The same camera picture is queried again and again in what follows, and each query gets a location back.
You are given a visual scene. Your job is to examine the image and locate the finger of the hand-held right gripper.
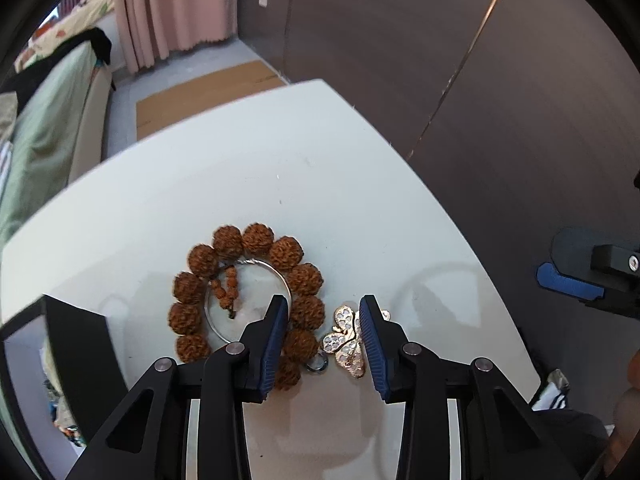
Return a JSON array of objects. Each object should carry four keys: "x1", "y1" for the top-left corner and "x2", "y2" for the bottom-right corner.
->
[
  {"x1": 550, "y1": 226, "x2": 640, "y2": 275},
  {"x1": 536, "y1": 261, "x2": 640, "y2": 320}
]

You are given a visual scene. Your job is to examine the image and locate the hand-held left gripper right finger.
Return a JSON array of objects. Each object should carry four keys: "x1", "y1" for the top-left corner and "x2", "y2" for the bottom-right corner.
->
[{"x1": 359, "y1": 294, "x2": 581, "y2": 480}]

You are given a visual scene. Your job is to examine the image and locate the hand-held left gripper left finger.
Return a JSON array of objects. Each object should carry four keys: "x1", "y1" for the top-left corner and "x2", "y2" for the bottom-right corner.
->
[{"x1": 65, "y1": 294, "x2": 290, "y2": 480}]

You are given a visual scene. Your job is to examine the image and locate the gold butterfly brooch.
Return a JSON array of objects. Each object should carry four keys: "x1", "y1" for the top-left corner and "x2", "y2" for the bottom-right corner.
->
[{"x1": 320, "y1": 302, "x2": 392, "y2": 380}]

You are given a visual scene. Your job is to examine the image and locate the thin silver bangle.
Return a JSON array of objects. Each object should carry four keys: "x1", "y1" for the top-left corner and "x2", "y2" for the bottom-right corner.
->
[{"x1": 204, "y1": 258, "x2": 291, "y2": 344}]

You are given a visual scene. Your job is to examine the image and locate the brown seed bead bracelet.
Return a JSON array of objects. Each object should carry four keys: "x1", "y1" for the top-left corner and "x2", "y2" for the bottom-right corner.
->
[{"x1": 169, "y1": 221, "x2": 327, "y2": 392}]

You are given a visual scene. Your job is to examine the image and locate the black jewelry box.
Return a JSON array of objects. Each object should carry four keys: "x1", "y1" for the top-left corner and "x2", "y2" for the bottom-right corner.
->
[{"x1": 0, "y1": 294, "x2": 132, "y2": 466}]

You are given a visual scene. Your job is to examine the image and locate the person's right hand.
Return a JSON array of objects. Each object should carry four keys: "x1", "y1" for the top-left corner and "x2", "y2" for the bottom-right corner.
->
[{"x1": 602, "y1": 350, "x2": 640, "y2": 478}]

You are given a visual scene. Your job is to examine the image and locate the white side table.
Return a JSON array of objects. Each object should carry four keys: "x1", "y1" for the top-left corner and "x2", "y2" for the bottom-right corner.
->
[{"x1": 0, "y1": 78, "x2": 544, "y2": 480}]

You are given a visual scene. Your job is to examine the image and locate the flat brown cardboard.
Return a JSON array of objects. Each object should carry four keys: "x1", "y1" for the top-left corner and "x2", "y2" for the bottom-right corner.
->
[{"x1": 136, "y1": 60, "x2": 289, "y2": 139}]

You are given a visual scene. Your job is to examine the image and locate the green bed sheet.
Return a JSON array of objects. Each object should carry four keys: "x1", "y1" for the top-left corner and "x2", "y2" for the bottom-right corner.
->
[{"x1": 0, "y1": 40, "x2": 113, "y2": 248}]

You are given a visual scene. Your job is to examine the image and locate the black blanket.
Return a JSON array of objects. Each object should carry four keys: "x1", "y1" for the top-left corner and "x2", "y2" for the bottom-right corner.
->
[{"x1": 0, "y1": 27, "x2": 112, "y2": 106}]

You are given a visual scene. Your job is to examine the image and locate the pink curtain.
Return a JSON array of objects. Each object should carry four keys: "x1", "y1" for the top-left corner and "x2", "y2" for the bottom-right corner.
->
[{"x1": 112, "y1": 0, "x2": 241, "y2": 74}]

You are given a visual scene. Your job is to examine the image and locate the yellow floral mattress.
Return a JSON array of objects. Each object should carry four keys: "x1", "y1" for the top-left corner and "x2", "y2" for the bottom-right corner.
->
[{"x1": 14, "y1": 0, "x2": 119, "y2": 73}]

